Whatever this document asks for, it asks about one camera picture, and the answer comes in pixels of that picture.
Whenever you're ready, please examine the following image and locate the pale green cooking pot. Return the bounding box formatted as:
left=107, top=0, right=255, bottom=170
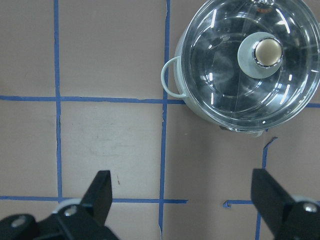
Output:
left=160, top=0, right=320, bottom=138

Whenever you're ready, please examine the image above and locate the glass pot lid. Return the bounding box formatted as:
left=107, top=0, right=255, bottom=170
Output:
left=181, top=0, right=320, bottom=133

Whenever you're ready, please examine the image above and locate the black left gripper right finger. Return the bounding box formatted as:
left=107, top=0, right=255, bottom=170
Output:
left=250, top=168, right=320, bottom=240

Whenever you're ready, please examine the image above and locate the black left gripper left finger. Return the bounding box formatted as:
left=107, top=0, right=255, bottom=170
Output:
left=0, top=170, right=118, bottom=240

